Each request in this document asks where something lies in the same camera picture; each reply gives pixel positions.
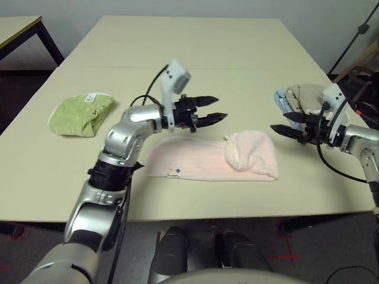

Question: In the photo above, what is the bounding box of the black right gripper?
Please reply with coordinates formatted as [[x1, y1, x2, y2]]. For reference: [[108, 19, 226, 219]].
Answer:
[[269, 111, 332, 146]]

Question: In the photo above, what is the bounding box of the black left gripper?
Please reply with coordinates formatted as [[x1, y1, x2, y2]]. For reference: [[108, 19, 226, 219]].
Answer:
[[173, 94, 229, 133]]

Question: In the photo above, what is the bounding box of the pink terry towel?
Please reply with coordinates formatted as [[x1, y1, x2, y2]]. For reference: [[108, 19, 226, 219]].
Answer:
[[144, 129, 280, 182]]

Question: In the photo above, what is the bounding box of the light blue folded towel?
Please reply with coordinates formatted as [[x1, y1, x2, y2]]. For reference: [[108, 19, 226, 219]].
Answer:
[[274, 88, 306, 131]]

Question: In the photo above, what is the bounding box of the beige towel with white trim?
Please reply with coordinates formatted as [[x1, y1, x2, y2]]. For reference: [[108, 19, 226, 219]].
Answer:
[[285, 83, 329, 115]]

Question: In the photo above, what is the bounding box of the green folded towel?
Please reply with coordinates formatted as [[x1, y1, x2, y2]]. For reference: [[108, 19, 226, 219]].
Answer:
[[48, 92, 115, 138]]

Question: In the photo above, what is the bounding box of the wooden stool green cushion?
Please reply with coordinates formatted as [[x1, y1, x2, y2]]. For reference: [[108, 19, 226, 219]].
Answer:
[[333, 40, 379, 103]]

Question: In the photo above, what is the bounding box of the black stand pole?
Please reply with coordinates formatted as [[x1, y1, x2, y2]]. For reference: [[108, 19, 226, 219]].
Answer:
[[327, 0, 379, 76]]

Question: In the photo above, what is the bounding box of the robot right leg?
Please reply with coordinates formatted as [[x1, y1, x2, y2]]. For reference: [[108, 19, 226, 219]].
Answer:
[[214, 232, 273, 272]]

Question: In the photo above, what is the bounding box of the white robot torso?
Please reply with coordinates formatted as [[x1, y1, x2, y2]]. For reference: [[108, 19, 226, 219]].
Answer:
[[159, 267, 309, 284]]

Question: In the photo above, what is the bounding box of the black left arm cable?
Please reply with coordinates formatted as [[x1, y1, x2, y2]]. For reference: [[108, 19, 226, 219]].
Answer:
[[130, 64, 169, 107]]

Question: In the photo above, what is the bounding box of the beige side table black frame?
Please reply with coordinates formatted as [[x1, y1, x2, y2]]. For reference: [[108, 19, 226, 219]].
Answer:
[[0, 15, 65, 72]]

